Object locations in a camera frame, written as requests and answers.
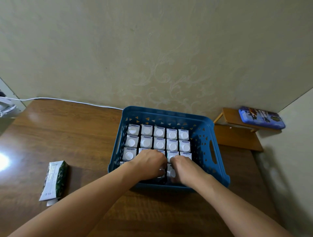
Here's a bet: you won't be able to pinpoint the person's left hand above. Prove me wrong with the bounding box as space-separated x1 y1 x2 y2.
132 149 168 182

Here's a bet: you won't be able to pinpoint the low wooden side table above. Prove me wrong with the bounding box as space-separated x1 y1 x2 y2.
214 124 264 152

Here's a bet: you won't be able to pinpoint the person's left forearm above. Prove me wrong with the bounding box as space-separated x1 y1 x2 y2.
8 160 144 237

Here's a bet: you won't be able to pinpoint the blue printed pencil case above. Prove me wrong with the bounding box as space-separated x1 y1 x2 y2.
238 106 286 130

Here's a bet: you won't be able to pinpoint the blue plastic basket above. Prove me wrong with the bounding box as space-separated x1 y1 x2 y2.
108 106 230 191

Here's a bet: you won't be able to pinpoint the person's right hand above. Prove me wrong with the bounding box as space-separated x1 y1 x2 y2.
170 155 211 190

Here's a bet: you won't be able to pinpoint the small wooden shelf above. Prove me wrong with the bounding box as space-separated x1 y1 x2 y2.
213 108 282 133

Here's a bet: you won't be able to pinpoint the white cable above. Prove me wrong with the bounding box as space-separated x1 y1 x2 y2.
0 96 123 111

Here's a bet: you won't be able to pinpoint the white appliance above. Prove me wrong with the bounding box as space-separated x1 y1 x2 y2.
0 90 22 119

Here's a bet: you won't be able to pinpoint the green and white drink carton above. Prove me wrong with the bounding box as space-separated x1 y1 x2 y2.
39 160 69 207

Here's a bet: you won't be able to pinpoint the person's right forearm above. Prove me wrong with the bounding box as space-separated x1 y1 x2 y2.
195 174 294 237

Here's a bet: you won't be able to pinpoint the rows of white-topped cartons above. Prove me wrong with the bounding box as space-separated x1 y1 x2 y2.
119 123 193 184

